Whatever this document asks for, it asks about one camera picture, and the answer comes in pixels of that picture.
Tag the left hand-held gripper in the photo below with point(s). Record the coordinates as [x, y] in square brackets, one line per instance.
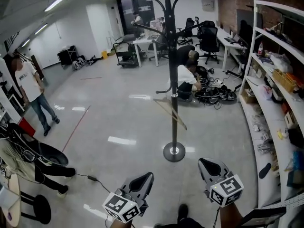
[123, 205]

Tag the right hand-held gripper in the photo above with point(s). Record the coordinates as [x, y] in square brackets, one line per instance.
[225, 189]

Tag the wooden clothes hanger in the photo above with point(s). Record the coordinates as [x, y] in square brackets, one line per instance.
[174, 117]

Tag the black coat rack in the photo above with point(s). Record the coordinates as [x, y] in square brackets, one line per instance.
[171, 56]

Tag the person's right forearm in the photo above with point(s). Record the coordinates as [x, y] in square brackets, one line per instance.
[231, 216]

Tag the person's left forearm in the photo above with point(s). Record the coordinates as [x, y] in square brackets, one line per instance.
[121, 224]

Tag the black shoe insole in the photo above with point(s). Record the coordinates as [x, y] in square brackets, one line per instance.
[264, 170]

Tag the black flat board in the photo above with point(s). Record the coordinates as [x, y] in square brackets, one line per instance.
[263, 216]

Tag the person's black shoe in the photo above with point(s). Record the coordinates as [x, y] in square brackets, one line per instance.
[183, 211]

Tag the person's dark trousers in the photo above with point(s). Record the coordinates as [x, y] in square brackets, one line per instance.
[183, 224]

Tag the yellow small toy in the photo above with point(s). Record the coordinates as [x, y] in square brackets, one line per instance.
[281, 134]

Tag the blue packet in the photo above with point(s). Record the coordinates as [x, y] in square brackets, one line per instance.
[298, 160]

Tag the black round stool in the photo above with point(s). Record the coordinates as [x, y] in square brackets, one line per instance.
[41, 210]

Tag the white metal shelf unit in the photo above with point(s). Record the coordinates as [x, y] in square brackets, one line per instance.
[268, 117]

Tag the black bag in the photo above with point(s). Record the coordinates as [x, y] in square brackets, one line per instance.
[296, 138]

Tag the black dish-shaped seat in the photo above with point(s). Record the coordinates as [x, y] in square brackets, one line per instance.
[50, 154]

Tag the cardboard box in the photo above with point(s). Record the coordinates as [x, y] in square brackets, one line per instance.
[249, 97]

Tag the pink plastic bag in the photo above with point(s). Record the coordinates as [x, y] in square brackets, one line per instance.
[264, 92]

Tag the round wooden table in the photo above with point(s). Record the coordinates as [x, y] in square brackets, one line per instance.
[13, 193]

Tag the wicker basket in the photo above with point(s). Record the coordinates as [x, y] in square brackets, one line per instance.
[283, 79]

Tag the red box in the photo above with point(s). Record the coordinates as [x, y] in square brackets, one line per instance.
[27, 127]

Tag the white plastic bag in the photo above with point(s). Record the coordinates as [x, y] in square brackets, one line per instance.
[281, 62]

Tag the red label plastic bottle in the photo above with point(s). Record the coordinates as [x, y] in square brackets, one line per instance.
[261, 49]

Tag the long white desk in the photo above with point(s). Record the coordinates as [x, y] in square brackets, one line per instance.
[229, 44]

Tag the black mesh office chair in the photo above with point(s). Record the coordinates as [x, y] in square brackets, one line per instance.
[209, 40]
[187, 28]
[161, 45]

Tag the open laptop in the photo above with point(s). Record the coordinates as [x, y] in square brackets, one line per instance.
[234, 39]

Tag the yellow box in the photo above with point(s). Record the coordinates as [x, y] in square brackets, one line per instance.
[104, 55]

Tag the black platform cart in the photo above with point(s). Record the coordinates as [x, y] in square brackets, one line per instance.
[126, 53]

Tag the small white desk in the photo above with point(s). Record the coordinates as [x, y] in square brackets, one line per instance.
[143, 41]

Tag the white electric panel box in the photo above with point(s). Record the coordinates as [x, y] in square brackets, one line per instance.
[208, 4]

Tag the black glass door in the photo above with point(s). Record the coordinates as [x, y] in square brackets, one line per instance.
[126, 15]

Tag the dark wall panel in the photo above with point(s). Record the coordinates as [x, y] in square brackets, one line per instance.
[248, 20]

